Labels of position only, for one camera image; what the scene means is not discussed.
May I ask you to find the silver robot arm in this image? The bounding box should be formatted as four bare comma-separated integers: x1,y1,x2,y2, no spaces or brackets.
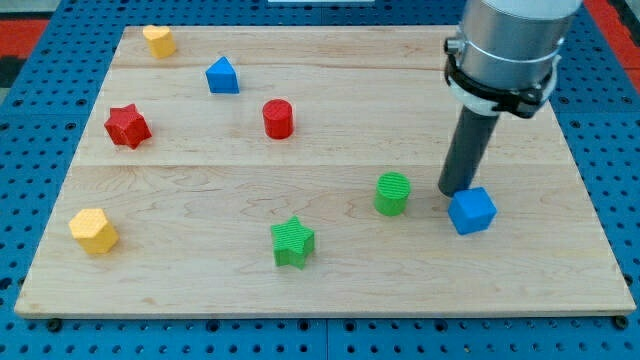
444,0,582,118

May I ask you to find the green star block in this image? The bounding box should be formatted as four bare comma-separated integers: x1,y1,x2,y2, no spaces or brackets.
270,216,315,270

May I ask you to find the red star block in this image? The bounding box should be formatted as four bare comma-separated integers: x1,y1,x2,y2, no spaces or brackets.
104,104,152,150

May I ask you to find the green cylinder block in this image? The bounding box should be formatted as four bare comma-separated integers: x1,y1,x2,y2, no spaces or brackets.
374,172,411,216

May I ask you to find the red cylinder block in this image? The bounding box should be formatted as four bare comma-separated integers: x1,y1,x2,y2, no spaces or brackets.
262,99,294,139

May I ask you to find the wooden board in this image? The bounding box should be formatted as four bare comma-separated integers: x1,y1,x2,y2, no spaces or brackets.
15,26,636,319

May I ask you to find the blue triangle block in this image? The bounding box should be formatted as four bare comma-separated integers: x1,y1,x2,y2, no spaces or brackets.
205,56,240,94

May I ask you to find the blue cube block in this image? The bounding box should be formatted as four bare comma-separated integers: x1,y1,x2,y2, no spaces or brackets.
448,187,498,235

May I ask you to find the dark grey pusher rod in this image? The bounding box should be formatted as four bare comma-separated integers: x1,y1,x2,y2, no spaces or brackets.
438,106,499,197

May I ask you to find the yellow heart block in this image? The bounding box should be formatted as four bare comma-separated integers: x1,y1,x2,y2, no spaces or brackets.
142,25,176,59

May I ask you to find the yellow hexagon block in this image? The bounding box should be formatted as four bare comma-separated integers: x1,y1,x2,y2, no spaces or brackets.
68,208,119,255

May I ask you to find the black cable clamp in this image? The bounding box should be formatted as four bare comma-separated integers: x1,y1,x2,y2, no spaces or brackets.
444,55,561,119

